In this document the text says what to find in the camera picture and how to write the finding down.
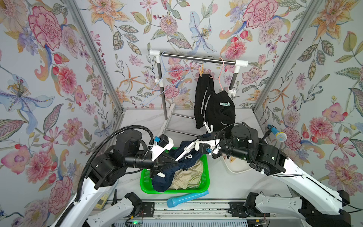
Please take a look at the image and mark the green plastic basket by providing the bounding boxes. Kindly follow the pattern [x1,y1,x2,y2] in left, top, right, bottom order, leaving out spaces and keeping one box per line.
[140,155,210,194]

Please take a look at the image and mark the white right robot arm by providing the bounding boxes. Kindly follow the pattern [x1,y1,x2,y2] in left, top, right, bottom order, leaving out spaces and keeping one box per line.
[194,123,352,227]

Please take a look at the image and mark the pink hanger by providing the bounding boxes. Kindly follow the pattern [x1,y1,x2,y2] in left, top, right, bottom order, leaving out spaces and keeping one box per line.
[210,57,225,90]

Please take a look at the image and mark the beige shorts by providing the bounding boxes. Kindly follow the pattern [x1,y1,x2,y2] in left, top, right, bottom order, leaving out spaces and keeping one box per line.
[169,160,204,190]

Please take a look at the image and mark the blue toy microphone on stand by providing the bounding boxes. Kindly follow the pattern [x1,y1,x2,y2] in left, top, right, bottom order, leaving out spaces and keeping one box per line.
[260,124,287,142]

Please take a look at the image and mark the navy blue shorts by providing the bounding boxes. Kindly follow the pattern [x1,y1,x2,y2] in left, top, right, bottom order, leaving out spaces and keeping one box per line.
[152,149,202,193]

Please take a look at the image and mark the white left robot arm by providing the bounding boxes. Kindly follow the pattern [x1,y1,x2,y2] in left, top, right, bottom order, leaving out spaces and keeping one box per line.
[53,125,178,227]

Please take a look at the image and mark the teal flashlight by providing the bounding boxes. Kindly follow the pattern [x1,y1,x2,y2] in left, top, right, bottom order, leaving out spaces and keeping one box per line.
[166,190,209,208]

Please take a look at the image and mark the tan wooden clothespin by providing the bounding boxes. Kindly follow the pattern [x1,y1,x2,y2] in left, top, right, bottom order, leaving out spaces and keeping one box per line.
[229,157,236,163]

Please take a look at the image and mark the grey remote calculator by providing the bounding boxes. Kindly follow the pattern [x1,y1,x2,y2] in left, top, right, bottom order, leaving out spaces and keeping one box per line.
[95,193,109,210]

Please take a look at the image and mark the tan clothespin on black shorts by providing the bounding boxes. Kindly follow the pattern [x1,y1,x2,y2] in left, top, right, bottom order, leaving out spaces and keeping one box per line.
[199,64,204,77]

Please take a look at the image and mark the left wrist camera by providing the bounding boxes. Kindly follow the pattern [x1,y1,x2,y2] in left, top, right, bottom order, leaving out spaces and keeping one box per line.
[151,134,174,161]

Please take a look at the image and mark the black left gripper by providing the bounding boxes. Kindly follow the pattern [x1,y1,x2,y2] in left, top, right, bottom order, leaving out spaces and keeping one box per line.
[126,151,180,178]

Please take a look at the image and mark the white hanger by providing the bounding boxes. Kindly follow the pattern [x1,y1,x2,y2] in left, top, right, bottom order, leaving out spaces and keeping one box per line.
[156,134,225,178]

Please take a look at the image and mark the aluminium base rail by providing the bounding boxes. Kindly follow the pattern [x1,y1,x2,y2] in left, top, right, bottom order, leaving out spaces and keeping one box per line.
[69,200,273,227]

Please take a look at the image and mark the white tray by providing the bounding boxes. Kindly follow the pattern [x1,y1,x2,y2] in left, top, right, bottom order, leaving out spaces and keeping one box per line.
[222,154,252,174]

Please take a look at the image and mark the black shorts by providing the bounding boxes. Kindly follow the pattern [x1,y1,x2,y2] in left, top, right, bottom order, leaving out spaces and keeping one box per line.
[193,74,236,131]

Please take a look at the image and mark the mint green clothespin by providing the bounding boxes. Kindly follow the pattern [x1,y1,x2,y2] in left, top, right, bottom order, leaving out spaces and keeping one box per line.
[219,102,231,107]

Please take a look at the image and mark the steel clothes rack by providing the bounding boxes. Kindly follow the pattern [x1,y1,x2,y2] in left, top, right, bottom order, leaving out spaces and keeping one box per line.
[148,49,249,137]

